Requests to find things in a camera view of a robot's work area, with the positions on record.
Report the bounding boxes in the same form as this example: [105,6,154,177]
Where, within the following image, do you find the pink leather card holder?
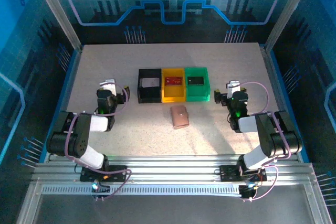
[170,105,190,130]

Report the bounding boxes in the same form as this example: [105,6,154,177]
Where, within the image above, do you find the black credit card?
[187,77,205,86]

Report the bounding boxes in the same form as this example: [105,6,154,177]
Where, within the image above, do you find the white credit card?
[141,78,160,88]

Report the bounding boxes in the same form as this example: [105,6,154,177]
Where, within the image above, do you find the red credit card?
[164,76,183,86]

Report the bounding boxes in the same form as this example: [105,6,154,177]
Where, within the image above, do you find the green plastic bin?
[184,66,211,103]

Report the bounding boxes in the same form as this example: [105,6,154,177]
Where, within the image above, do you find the black plastic bin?
[137,68,163,104]

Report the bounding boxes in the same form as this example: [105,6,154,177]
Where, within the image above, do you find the yellow plastic bin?
[161,67,186,103]

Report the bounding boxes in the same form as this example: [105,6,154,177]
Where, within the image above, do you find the blue table edge strip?
[39,49,82,163]
[267,48,310,163]

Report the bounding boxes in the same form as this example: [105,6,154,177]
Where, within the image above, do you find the black controller box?
[239,184,257,200]
[91,180,111,200]

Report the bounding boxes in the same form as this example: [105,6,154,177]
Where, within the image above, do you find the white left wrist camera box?
[99,79,117,95]

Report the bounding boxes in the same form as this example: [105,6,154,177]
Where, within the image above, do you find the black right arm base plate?
[219,165,268,183]

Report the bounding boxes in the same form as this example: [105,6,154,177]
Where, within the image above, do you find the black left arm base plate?
[80,165,129,183]

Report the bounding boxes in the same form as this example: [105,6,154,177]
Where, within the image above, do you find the aluminium rail beam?
[31,154,316,183]

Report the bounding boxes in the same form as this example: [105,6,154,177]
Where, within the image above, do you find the slotted grey cable duct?
[40,184,244,196]

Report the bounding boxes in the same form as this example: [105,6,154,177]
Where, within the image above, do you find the aluminium frame post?
[28,0,83,53]
[264,0,317,53]

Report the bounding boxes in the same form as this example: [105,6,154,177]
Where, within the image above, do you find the aluminium lower frame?
[15,182,333,224]

